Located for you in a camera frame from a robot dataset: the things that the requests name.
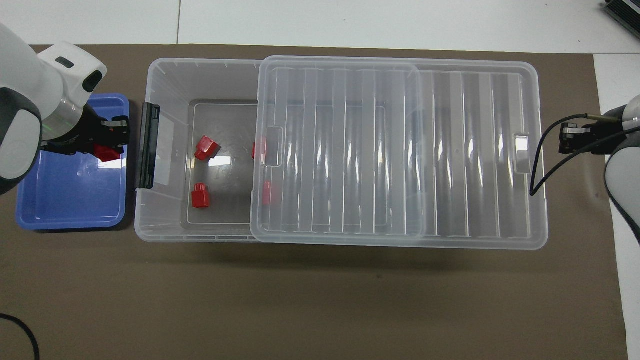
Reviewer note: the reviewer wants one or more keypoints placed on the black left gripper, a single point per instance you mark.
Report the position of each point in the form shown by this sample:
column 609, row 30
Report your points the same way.
column 90, row 131

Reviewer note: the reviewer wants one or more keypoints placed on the red block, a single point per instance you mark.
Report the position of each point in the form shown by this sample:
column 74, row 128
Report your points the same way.
column 200, row 197
column 107, row 154
column 267, row 193
column 257, row 150
column 206, row 148

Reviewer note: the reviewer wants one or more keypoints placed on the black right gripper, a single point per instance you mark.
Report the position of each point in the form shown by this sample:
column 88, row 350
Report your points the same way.
column 602, row 137

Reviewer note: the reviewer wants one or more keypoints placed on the grey finned metal device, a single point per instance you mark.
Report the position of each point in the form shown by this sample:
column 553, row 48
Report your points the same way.
column 625, row 15

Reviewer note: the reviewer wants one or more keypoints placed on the clear ribbed plastic lid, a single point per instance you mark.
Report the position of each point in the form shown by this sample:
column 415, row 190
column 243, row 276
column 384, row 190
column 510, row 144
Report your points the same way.
column 400, row 150

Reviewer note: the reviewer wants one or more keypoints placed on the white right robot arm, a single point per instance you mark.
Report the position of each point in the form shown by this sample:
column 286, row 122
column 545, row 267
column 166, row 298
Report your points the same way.
column 622, row 175

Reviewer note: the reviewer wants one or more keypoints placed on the blue plastic tray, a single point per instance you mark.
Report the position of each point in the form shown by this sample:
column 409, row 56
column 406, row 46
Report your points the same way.
column 75, row 200

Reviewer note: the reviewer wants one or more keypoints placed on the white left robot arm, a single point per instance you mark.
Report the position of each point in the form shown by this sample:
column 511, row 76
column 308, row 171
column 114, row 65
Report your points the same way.
column 25, row 110

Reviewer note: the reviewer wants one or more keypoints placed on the clear plastic storage box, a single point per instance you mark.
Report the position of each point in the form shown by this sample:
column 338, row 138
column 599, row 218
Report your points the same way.
column 225, row 125

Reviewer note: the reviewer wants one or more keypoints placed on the brown table mat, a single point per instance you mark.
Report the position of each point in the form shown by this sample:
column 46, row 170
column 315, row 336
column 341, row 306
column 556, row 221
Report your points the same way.
column 320, row 300

